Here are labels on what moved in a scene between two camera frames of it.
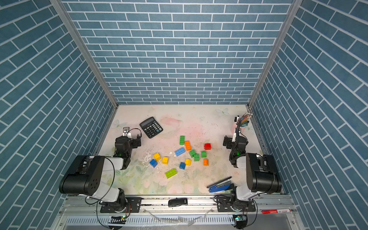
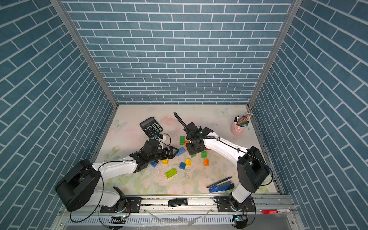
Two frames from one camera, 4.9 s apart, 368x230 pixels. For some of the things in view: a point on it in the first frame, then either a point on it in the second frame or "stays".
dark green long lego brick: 182,140 stays
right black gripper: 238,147 to 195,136
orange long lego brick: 188,145 stays
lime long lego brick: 171,173 stays
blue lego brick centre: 182,165 stays
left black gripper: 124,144 to 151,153
